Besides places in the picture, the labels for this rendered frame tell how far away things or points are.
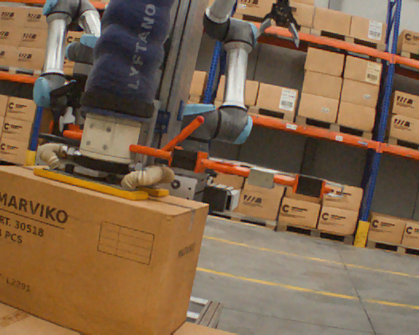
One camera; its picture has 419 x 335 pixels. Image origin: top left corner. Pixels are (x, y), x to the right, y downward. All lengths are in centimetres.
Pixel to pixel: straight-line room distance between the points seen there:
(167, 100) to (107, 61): 82
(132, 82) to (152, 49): 12
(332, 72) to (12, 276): 766
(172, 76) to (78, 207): 104
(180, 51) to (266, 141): 776
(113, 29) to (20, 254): 70
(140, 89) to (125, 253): 46
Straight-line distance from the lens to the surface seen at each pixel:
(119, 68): 168
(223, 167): 164
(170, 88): 247
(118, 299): 158
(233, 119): 228
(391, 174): 1032
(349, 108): 893
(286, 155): 1015
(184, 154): 164
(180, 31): 249
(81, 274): 161
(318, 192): 160
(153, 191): 177
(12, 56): 1008
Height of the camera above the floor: 115
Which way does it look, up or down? 3 degrees down
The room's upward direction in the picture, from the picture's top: 11 degrees clockwise
